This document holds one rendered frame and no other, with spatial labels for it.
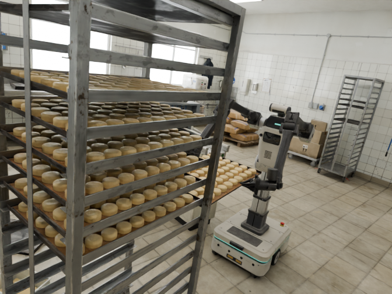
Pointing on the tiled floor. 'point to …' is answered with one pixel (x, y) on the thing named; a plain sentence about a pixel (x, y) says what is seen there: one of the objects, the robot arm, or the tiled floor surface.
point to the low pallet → (240, 141)
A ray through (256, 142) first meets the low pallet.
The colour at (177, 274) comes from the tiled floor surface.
